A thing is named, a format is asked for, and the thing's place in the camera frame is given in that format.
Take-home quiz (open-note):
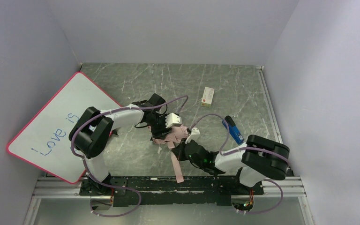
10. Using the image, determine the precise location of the blue marker pen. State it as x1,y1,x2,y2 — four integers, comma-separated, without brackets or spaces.
222,115,244,145

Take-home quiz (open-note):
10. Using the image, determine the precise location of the small white cardboard box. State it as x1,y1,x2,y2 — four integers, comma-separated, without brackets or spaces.
201,87,215,107

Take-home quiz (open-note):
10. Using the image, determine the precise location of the aluminium frame rail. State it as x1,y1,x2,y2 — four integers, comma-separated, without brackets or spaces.
25,177,314,225

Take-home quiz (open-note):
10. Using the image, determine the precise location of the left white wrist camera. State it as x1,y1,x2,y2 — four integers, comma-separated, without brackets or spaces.
165,113,182,128

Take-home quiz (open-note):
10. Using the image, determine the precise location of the pink and black umbrella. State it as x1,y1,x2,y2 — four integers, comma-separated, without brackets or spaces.
152,125,189,183

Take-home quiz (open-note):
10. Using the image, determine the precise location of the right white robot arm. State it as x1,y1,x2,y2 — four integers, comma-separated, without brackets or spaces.
172,135,290,188

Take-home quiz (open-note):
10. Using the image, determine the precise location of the purple cable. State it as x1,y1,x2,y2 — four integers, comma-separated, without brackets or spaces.
190,114,291,216
70,95,189,218

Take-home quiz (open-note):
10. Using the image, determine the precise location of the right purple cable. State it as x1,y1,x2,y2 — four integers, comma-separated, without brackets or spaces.
190,114,291,216

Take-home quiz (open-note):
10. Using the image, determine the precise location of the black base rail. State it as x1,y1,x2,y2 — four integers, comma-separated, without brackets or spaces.
79,176,264,207

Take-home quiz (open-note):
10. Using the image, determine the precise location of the red framed whiteboard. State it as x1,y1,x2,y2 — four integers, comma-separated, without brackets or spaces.
6,72,120,184

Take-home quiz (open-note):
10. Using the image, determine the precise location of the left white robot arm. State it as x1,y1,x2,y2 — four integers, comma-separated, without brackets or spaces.
68,94,172,195

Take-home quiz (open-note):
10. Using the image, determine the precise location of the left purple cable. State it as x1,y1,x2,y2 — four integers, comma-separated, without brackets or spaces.
70,95,189,218

